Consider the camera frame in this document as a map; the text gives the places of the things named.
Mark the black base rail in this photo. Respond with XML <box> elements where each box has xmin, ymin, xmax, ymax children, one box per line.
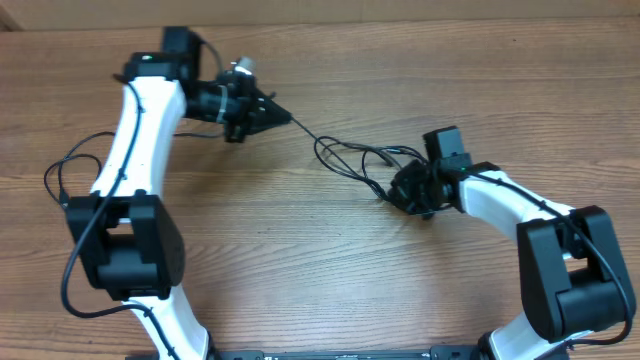
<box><xmin>209</xmin><ymin>345</ymin><xmax>490</xmax><ymax>360</ymax></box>

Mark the black cable two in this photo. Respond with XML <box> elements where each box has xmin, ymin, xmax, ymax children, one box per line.
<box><xmin>291</xmin><ymin>117</ymin><xmax>431</xmax><ymax>204</ymax></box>

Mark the black cable one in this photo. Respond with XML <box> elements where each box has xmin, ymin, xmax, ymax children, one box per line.
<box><xmin>43</xmin><ymin>131</ymin><xmax>117</xmax><ymax>209</ymax></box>

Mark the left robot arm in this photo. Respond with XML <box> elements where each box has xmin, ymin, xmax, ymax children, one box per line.
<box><xmin>65</xmin><ymin>26</ymin><xmax>292</xmax><ymax>359</ymax></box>

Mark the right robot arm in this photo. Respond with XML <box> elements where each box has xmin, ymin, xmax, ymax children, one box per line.
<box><xmin>387</xmin><ymin>126</ymin><xmax>636</xmax><ymax>359</ymax></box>

